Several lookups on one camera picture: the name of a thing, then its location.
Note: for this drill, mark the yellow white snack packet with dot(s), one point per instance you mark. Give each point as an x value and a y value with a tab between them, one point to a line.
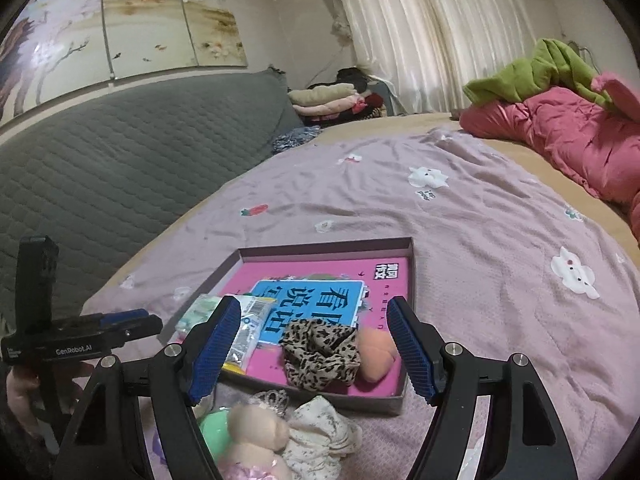
250	330

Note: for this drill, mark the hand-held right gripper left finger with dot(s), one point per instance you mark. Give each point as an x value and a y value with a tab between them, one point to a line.
212	355

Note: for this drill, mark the peach makeup sponge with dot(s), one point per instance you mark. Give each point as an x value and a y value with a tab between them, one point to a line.
375	357

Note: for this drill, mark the white curtain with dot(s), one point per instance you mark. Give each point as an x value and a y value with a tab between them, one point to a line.
440	25

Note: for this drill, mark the blue patterned cloth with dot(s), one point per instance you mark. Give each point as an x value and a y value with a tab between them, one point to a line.
295	140

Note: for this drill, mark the black garment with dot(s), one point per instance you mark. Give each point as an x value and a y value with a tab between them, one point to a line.
352	77

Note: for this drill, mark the pink book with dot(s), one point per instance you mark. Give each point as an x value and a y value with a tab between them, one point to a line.
320	265

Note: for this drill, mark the green sponge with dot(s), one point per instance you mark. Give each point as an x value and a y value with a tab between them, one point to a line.
215	432

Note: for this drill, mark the leopard print scrunchie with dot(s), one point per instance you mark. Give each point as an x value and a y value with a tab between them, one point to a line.
320	355

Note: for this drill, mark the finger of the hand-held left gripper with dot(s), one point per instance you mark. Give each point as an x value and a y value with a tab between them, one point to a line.
142	330
125	317

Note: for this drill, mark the cream teddy bear pink skirt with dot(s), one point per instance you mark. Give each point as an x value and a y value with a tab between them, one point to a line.
255	427

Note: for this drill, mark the floral wall painting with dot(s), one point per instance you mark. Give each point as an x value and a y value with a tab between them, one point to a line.
150	20

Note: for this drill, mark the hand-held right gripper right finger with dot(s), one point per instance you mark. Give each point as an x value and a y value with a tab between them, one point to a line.
415	355

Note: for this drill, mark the pink quilt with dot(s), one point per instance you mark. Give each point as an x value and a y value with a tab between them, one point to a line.
560	130

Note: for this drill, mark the green blanket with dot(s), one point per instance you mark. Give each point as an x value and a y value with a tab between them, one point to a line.
550	60

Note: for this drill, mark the person's left hand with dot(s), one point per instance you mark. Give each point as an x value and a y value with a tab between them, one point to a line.
22	395

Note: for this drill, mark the green tissue pack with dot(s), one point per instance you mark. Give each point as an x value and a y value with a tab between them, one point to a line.
197	310

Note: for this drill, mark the folded beige cloth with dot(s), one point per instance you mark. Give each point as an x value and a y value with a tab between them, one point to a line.
322	94

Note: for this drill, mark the grey quilted headboard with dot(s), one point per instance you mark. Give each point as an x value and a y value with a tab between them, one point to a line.
125	160

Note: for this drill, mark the shallow grey cardboard box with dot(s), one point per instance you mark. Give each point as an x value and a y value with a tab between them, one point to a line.
350	404

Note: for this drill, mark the purple printed bedspread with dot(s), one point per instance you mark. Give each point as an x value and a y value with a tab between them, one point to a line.
475	240

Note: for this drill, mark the white floral socks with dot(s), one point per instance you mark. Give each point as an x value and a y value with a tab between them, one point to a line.
320	435

